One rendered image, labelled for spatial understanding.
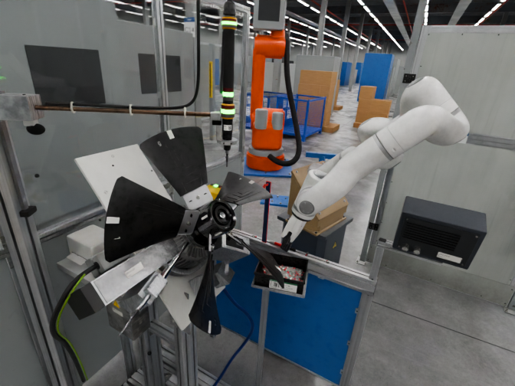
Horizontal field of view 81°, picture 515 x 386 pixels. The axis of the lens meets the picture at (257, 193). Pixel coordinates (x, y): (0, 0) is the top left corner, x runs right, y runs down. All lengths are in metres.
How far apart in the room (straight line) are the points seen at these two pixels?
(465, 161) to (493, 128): 0.27
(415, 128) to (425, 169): 1.81
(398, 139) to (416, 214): 0.39
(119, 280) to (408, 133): 0.88
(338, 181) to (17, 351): 1.48
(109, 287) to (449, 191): 2.44
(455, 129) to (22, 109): 1.24
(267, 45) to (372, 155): 4.18
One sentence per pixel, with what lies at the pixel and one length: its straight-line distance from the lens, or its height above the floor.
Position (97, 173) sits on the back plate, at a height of 1.31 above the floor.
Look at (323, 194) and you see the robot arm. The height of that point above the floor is 1.35.
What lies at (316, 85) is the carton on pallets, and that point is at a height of 1.22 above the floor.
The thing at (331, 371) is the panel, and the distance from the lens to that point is 1.90.
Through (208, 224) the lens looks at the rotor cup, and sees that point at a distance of 0.98.
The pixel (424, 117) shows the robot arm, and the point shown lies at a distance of 0.91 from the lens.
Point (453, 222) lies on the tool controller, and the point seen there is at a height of 1.23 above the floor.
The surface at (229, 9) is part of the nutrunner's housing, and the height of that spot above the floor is 1.83.
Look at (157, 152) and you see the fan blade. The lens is 1.09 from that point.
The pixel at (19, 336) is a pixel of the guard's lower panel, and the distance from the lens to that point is 1.71.
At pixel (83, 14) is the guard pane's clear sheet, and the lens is 1.55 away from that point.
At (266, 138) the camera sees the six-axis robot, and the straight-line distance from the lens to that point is 4.94.
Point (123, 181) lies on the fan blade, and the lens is 0.86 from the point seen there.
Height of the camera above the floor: 1.69
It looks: 23 degrees down
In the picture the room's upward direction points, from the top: 4 degrees clockwise
